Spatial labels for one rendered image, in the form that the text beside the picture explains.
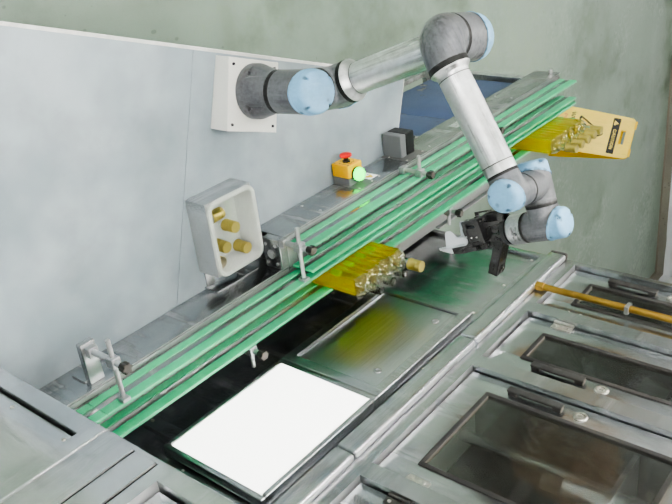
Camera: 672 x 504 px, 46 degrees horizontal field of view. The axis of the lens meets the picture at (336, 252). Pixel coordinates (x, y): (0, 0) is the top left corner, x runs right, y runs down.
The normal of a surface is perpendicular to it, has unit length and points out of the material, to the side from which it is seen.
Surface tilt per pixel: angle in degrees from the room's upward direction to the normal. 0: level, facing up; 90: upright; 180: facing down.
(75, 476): 90
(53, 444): 90
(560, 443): 90
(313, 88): 7
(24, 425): 89
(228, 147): 0
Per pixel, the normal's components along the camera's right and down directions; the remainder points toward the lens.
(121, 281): 0.77, 0.21
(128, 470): -0.11, -0.89
